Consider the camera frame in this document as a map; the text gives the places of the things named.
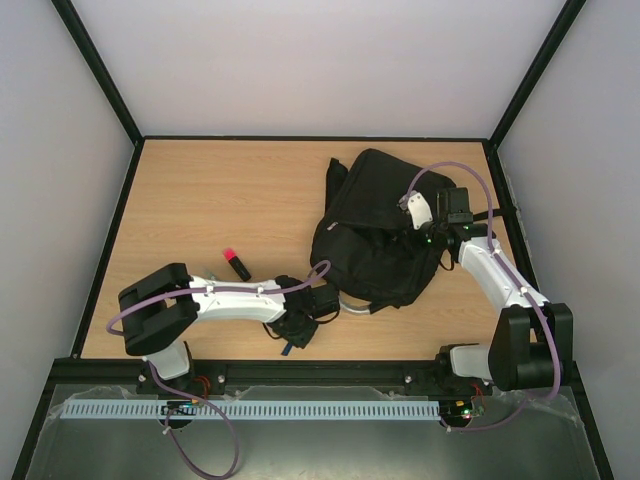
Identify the blue capped white marker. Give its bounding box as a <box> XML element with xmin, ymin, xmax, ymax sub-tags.
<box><xmin>281</xmin><ymin>343</ymin><xmax>294</xmax><ymax>357</ymax></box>

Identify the pink black highlighter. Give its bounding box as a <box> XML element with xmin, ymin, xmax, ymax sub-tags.
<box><xmin>223</xmin><ymin>248</ymin><xmax>252</xmax><ymax>282</ymax></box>

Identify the black student backpack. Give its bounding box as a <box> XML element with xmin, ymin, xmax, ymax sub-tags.
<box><xmin>309</xmin><ymin>147</ymin><xmax>516</xmax><ymax>317</ymax></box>

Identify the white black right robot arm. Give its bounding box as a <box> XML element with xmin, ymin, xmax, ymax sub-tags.
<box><xmin>426</xmin><ymin>188</ymin><xmax>573</xmax><ymax>393</ymax></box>

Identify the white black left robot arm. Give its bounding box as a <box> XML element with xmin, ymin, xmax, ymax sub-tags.
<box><xmin>106</xmin><ymin>260</ymin><xmax>340</xmax><ymax>390</ymax></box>

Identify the light blue slotted cable duct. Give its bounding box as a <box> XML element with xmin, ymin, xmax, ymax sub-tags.
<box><xmin>60</xmin><ymin>399</ymin><xmax>441</xmax><ymax>421</ymax></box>

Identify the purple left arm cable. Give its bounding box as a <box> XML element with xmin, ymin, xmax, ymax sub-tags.
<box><xmin>106</xmin><ymin>259</ymin><xmax>332</xmax><ymax>479</ymax></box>

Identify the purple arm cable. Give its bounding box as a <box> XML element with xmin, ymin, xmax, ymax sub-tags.
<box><xmin>405</xmin><ymin>160</ymin><xmax>564</xmax><ymax>434</ymax></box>
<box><xmin>106</xmin><ymin>259</ymin><xmax>332</xmax><ymax>479</ymax></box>

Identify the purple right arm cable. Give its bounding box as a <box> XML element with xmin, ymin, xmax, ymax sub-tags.
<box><xmin>405</xmin><ymin>160</ymin><xmax>564</xmax><ymax>434</ymax></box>

